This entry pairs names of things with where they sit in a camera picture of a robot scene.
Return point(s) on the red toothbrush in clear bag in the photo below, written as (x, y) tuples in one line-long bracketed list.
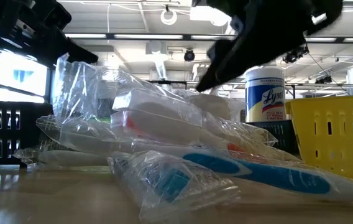
[(158, 121)]

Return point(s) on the bright window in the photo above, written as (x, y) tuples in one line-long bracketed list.
[(21, 74)]

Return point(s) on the vanity pack bag with card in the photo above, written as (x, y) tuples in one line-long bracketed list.
[(80, 87)]

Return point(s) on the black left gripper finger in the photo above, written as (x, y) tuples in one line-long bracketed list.
[(77, 51)]

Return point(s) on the small clear bag teal item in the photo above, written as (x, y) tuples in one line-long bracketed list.
[(173, 186)]

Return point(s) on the black plastic basket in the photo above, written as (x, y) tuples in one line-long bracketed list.
[(33, 133), (276, 143)]

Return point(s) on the disinfecting wipes canister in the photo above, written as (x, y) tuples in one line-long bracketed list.
[(263, 107)]

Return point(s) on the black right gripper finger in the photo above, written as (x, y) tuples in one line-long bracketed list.
[(241, 53)]

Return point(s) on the white toothbrush in clear bag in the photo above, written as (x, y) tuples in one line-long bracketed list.
[(71, 158)]

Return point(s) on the yellow plastic basket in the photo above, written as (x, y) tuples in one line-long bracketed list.
[(335, 109)]

